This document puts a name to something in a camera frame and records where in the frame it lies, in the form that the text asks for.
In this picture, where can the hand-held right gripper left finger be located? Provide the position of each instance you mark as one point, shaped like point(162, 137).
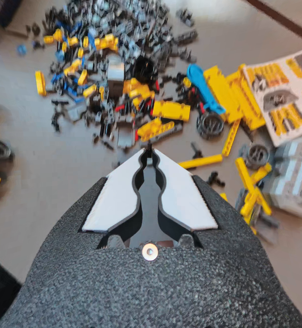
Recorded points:
point(112, 202)

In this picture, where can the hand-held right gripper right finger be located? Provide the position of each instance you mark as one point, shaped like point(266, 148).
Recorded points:
point(186, 202)

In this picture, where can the black connector pin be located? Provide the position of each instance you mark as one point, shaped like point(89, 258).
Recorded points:
point(149, 150)

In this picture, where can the pile of toy building pieces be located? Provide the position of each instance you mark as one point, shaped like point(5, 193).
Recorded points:
point(130, 33)

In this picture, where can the grey desk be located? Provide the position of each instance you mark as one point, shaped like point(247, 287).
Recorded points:
point(64, 192)

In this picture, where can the black cross connector piece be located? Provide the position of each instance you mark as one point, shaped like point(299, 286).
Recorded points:
point(215, 179)

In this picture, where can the yellow long beam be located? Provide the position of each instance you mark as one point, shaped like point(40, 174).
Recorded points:
point(230, 138)
point(199, 161)

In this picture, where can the dark grey wheel hub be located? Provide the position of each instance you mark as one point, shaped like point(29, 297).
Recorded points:
point(210, 125)
point(258, 155)

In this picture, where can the yellow beam with grey rack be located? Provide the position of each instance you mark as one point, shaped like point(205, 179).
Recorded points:
point(153, 128)

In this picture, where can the yellow curved panel piece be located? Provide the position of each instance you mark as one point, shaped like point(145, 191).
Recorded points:
point(171, 110)

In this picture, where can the blue brick separator tool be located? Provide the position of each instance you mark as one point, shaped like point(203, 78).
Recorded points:
point(202, 82)

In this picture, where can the yellow grey sticker sheet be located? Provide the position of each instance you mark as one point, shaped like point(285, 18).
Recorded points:
point(281, 102)

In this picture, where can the yellow short beam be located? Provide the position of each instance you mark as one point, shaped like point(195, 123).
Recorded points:
point(40, 83)

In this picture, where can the clear blue round tile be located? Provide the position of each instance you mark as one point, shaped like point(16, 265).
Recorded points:
point(21, 49)

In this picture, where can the yellow perforated frame piece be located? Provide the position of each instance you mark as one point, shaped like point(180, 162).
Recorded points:
point(220, 89)
point(248, 107)

